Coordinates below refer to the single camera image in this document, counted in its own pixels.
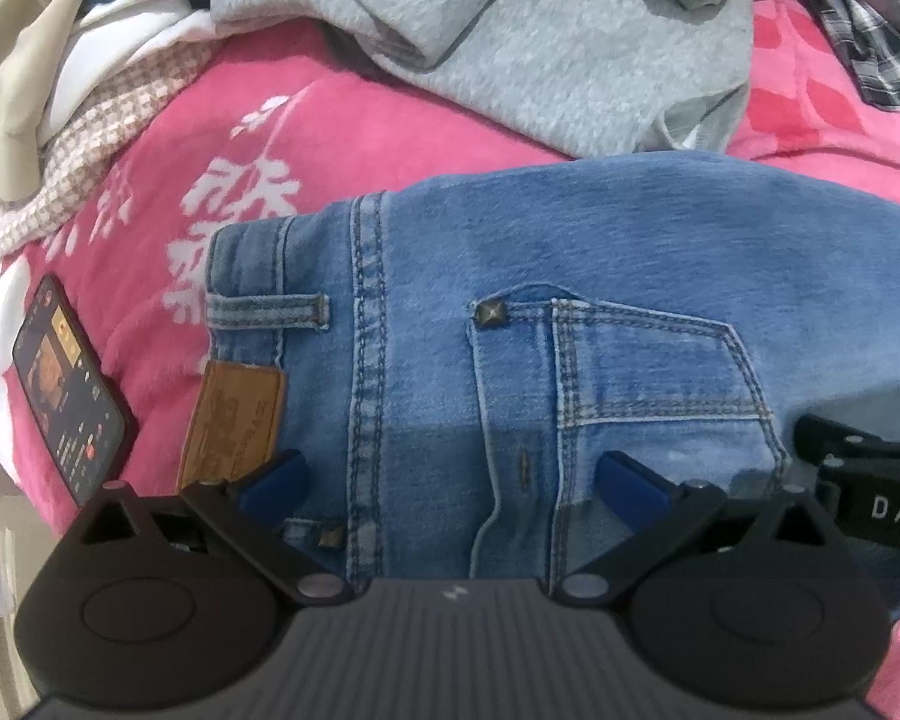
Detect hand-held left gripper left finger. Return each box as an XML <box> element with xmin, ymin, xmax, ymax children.
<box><xmin>75</xmin><ymin>450</ymin><xmax>346</xmax><ymax>607</ymax></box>

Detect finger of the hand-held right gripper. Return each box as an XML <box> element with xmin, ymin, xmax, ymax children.
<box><xmin>793</xmin><ymin>414</ymin><xmax>883</xmax><ymax>470</ymax></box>

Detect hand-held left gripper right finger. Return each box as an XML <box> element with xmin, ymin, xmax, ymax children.
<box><xmin>555</xmin><ymin>451</ymin><xmax>833</xmax><ymax>607</ymax></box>

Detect grey sweatshirt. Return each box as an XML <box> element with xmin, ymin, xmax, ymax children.
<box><xmin>210</xmin><ymin>0</ymin><xmax>756</xmax><ymax>160</ymax></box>

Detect black smartphone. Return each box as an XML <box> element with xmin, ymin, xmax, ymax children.
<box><xmin>11</xmin><ymin>274</ymin><xmax>140</xmax><ymax>508</ymax></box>

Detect beige pants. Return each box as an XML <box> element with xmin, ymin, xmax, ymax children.
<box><xmin>0</xmin><ymin>0</ymin><xmax>122</xmax><ymax>200</ymax></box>

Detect blue denim jeans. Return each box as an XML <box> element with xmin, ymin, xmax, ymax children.
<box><xmin>176</xmin><ymin>151</ymin><xmax>900</xmax><ymax>623</ymax></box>

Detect black white plaid shirt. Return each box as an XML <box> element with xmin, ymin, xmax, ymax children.
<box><xmin>748</xmin><ymin>0</ymin><xmax>900</xmax><ymax>115</ymax></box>

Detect pink white houndstooth cloth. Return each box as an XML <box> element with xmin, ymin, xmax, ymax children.
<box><xmin>0</xmin><ymin>40</ymin><xmax>220</xmax><ymax>265</ymax></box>

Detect pink floral blanket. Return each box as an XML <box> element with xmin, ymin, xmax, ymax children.
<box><xmin>0</xmin><ymin>0</ymin><xmax>900</xmax><ymax>720</ymax></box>

